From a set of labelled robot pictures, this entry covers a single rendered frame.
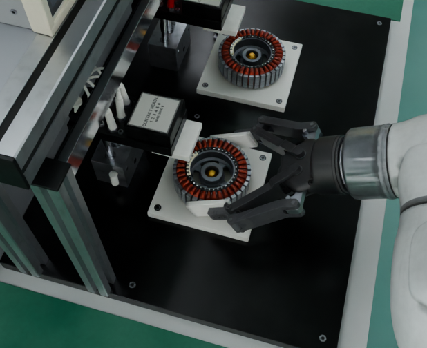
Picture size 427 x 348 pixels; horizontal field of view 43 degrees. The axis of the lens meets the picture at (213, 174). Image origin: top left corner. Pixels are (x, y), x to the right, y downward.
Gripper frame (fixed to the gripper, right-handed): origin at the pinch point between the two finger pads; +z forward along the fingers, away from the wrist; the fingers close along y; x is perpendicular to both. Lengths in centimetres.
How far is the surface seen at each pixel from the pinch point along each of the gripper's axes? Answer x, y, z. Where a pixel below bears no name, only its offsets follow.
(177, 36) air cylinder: 8.0, 23.2, 10.3
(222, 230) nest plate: -3.8, -7.2, -1.8
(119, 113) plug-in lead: 15.4, -0.8, 5.6
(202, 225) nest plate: -2.3, -7.3, 0.8
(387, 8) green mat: -15, 49, -15
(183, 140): 8.5, -0.5, -0.2
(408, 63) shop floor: -90, 114, 4
